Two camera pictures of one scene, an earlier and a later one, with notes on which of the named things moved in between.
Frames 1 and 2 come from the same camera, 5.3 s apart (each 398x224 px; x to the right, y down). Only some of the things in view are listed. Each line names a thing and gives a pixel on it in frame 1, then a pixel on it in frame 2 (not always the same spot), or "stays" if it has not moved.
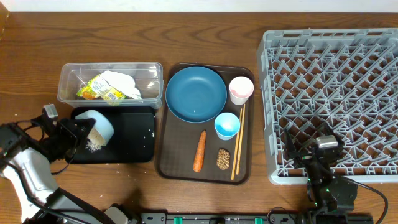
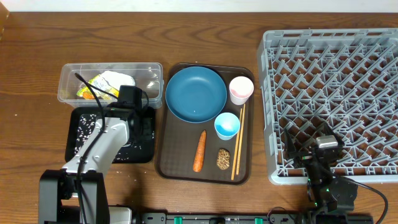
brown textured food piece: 223,158 stays
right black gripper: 306,156 stays
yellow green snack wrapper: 97,88 stays
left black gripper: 63,135 to 144,125
